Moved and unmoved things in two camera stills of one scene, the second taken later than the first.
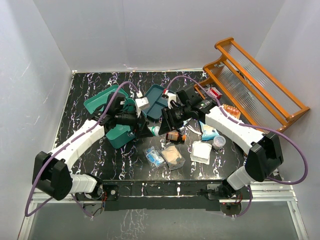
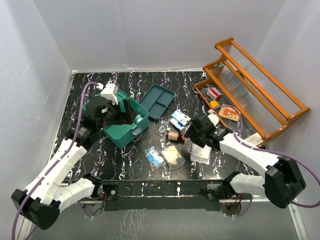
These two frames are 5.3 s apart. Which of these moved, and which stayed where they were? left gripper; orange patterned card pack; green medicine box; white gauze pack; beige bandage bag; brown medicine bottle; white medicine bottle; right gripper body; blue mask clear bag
Moved: right gripper body; white medicine bottle; left gripper
Stayed: beige bandage bag; orange patterned card pack; brown medicine bottle; white gauze pack; green medicine box; blue mask clear bag
